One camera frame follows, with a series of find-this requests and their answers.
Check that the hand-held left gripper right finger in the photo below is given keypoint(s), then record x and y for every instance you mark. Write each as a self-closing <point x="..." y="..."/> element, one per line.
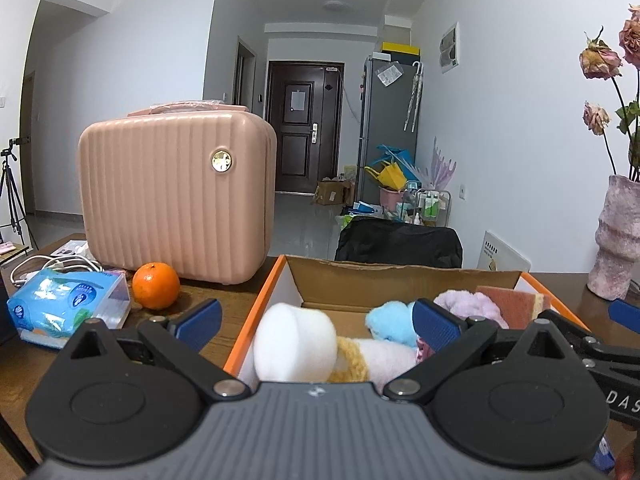
<point x="435" y="322"/>

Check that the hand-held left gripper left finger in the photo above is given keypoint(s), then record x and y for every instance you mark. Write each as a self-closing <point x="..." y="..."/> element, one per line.
<point x="200" y="317"/>

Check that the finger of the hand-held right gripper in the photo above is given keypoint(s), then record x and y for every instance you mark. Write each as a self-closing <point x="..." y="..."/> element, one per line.
<point x="565" y="325"/>
<point x="625" y="315"/>

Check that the purple satin scrunchie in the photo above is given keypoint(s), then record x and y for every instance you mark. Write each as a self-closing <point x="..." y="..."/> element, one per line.
<point x="424" y="350"/>

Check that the light blue plush toy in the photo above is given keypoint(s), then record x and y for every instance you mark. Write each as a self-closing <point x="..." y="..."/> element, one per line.
<point x="390" y="322"/>

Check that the orange cardboard box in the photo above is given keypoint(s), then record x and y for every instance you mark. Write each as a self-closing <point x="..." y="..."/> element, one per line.
<point x="400" y="285"/>

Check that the pink scouring sponge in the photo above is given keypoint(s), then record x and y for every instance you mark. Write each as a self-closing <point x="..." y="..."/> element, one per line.
<point x="510" y="302"/>

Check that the yellow and white alpaca plush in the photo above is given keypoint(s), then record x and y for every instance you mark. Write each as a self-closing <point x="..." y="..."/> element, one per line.
<point x="380" y="360"/>

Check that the white round sponge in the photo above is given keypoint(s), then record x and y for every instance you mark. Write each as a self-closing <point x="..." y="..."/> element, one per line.
<point x="295" y="342"/>

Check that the orange fruit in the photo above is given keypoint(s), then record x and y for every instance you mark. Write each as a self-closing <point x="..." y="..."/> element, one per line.
<point x="156" y="286"/>

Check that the mottled pink vase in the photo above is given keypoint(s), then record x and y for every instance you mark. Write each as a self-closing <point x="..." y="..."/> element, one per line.
<point x="615" y="240"/>

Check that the black fabric chair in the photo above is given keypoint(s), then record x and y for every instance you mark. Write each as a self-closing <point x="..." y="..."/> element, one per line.
<point x="400" y="242"/>

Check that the white flat panel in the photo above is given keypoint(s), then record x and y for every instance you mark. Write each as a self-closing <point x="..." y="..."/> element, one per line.
<point x="500" y="255"/>

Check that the pink packet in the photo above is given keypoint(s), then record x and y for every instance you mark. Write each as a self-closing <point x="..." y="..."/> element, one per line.
<point x="117" y="272"/>

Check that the white trolley cart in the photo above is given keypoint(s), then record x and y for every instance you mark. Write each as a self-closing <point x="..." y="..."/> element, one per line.
<point x="425" y="207"/>

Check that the pink ribbed suitcase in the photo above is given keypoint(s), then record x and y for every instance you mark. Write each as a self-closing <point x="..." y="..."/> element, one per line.
<point x="170" y="195"/>

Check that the pink bucket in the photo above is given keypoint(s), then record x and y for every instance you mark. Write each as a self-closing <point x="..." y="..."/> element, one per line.
<point x="392" y="197"/>

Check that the blue tissue pack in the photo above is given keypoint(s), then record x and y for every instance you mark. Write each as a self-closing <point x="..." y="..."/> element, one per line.
<point x="55" y="305"/>

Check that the white small box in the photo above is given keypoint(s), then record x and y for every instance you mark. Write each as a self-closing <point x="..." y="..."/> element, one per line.
<point x="70" y="249"/>

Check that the yellow bag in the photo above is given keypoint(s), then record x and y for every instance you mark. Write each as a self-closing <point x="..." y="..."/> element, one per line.
<point x="390" y="175"/>

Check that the purple feather decoration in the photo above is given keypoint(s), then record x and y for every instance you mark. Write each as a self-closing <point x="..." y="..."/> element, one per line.
<point x="442" y="167"/>

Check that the brown cardboard box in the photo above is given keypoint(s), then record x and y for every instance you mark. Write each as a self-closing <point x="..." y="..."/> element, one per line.
<point x="332" y="191"/>

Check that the blue plastic item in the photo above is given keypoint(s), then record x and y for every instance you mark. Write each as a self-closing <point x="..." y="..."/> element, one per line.
<point x="395" y="152"/>

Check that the dark brown entrance door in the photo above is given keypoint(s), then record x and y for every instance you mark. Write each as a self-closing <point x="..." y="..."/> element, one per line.
<point x="300" y="160"/>

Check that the grey refrigerator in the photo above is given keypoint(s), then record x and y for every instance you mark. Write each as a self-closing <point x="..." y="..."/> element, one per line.
<point x="385" y="120"/>

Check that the clear folded umbrella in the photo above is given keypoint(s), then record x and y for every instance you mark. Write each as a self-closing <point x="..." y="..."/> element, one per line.
<point x="414" y="97"/>

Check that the paper sheet on door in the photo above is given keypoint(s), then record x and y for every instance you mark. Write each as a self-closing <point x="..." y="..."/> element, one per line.
<point x="297" y="99"/>

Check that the clear plastic bag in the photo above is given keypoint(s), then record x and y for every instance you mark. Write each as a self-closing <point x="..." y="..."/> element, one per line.
<point x="390" y="74"/>

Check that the black tripod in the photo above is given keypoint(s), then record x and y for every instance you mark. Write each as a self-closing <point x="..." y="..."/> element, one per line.
<point x="6" y="154"/>

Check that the bunch of dried roses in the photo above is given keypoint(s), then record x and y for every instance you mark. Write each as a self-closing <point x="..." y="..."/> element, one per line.
<point x="597" y="60"/>

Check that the yellow and black box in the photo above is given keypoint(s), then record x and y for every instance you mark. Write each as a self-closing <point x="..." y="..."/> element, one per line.
<point x="400" y="49"/>

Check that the round ceiling lamp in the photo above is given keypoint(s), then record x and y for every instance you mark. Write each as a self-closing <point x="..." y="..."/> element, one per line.
<point x="337" y="5"/>

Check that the dark side door frame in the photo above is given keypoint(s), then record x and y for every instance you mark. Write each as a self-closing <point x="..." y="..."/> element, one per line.
<point x="240" y="80"/>

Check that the white wall panel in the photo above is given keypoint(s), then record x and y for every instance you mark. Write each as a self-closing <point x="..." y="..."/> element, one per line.
<point x="448" y="45"/>

